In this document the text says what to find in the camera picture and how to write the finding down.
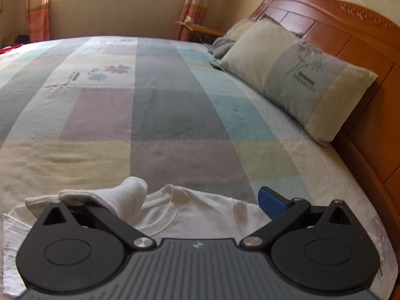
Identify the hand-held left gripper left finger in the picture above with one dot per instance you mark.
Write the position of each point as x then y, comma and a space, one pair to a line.
109, 218

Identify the pastel striped pillow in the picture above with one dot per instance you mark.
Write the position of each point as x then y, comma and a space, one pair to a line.
281, 68

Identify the wooden bedside shelf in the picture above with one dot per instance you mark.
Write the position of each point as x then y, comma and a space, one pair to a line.
203, 31

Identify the wooden headboard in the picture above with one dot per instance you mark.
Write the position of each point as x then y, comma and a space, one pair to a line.
359, 37

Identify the bed with patchwork sheet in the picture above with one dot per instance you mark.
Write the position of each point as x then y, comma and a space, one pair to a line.
156, 115

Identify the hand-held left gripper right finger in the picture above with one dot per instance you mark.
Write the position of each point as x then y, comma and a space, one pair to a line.
273, 201

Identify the pink orange curtain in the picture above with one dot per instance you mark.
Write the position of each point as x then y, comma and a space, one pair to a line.
37, 9
193, 6

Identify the grey cloth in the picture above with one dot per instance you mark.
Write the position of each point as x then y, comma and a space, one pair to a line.
222, 47

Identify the white printed t-shirt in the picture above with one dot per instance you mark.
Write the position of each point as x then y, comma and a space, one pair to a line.
203, 215

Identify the red cloth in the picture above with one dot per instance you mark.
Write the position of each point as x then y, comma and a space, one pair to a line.
9, 49

